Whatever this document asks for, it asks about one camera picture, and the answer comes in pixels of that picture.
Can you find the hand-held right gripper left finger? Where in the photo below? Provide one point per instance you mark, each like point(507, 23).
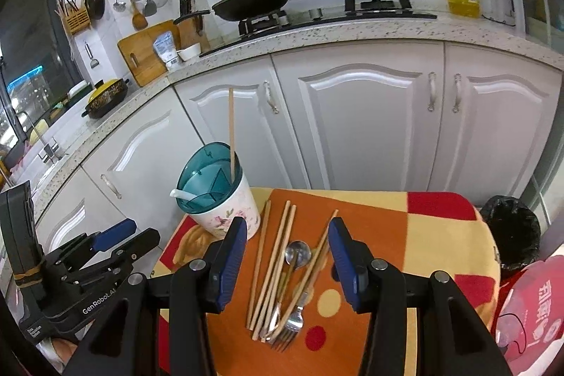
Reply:
point(230, 266)

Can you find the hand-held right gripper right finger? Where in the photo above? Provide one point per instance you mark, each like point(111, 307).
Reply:
point(346, 266)

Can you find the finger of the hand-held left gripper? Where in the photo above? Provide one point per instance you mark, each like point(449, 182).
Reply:
point(139, 244)
point(115, 233)

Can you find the wooden chopstick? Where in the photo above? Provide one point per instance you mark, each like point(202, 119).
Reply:
point(276, 270)
point(260, 261)
point(274, 252)
point(315, 251)
point(231, 129)

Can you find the floral utensil holder teal lid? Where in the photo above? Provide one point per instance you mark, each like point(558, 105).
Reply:
point(229, 208)

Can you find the orange yellow printed blanket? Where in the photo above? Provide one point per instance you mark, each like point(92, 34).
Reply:
point(374, 226)

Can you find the metal spoon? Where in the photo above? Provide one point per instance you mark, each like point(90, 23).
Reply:
point(297, 253)

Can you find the white ceramic spoon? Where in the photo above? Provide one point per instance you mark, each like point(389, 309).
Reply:
point(178, 193)

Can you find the metal fork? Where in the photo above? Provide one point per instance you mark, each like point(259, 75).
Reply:
point(297, 319)
point(282, 341)

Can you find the steel faucet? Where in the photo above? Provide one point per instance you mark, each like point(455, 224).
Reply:
point(44, 148)

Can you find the yellow lidded casserole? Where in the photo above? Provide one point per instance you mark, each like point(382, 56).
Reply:
point(105, 98)

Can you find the white kitchen cabinet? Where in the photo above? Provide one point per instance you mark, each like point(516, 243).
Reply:
point(352, 116)

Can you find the black trash bin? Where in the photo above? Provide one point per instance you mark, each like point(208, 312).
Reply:
point(509, 235)

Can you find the wooden cutting board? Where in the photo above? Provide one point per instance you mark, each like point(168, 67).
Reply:
point(141, 63)

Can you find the steel peeler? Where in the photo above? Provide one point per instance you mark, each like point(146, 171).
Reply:
point(93, 62)

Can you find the white blue packet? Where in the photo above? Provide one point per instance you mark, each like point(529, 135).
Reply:
point(165, 48)

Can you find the white bowl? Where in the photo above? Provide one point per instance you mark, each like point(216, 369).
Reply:
point(189, 52)

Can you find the red plastic bag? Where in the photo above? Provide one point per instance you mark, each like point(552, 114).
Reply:
point(537, 305)

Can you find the dark window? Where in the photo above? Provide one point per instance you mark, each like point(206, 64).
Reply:
point(26, 50)

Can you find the wooden knife block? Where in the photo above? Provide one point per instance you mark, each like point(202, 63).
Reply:
point(196, 37)

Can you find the wooden spatula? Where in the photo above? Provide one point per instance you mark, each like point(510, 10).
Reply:
point(139, 20)

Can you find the black burner grate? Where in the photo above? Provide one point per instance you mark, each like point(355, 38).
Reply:
point(379, 4)
point(260, 26)

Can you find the black glass gas stove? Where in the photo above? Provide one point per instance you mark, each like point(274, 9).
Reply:
point(308, 25)

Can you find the steel stove knob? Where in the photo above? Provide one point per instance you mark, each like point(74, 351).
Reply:
point(284, 19)
point(315, 13)

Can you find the black wok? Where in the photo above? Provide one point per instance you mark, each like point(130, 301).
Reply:
point(255, 11)

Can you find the wooden wall chopstick basket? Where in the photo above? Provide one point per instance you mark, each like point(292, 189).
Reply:
point(77, 22)

